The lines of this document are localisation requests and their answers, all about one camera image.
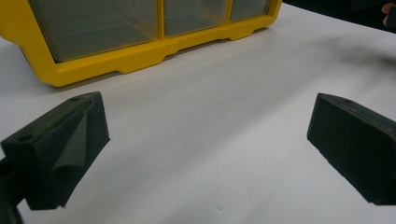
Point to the group of clear drawers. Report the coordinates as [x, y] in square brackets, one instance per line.
[93, 28]

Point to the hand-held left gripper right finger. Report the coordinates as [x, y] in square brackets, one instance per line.
[358, 146]

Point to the yellow black organizer cabinet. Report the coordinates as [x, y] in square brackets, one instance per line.
[93, 67]

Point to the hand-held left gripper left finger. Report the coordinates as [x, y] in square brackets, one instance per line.
[46, 155]

